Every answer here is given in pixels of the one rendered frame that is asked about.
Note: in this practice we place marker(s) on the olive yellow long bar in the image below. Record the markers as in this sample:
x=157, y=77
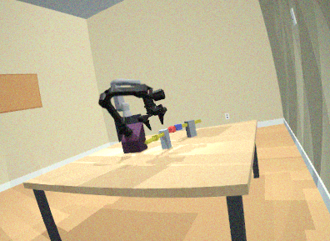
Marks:
x=164, y=139

